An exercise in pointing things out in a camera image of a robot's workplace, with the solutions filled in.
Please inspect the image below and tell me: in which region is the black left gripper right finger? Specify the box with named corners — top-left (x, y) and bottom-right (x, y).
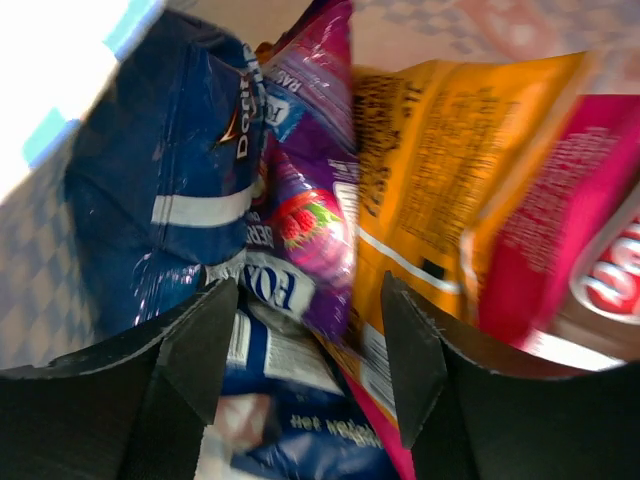
top-left (381, 274), bottom-right (639, 479)

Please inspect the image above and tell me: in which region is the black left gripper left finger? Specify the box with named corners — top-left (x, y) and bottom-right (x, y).
top-left (1, 279), bottom-right (238, 479)

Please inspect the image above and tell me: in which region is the brown chocolate snack packet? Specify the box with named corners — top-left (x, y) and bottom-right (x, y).
top-left (521, 188), bottom-right (639, 371)

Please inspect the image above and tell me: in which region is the purple Fox's candy bag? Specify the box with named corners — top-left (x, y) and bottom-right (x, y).
top-left (240, 1), bottom-right (359, 341)

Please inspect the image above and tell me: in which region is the orange snack packet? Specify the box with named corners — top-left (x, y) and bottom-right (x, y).
top-left (331, 52), bottom-right (595, 421)

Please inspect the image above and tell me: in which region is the pink snack packet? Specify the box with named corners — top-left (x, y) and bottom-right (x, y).
top-left (354, 94), bottom-right (639, 479)

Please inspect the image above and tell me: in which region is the blue Doritos chip bag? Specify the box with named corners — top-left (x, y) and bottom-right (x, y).
top-left (65, 11), bottom-right (266, 336)

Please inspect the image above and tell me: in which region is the blue checkered paper bag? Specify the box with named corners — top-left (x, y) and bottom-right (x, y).
top-left (1, 1), bottom-right (639, 368)

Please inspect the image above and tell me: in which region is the blue white snack packet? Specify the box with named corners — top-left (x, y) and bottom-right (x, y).
top-left (195, 295), bottom-right (398, 480)

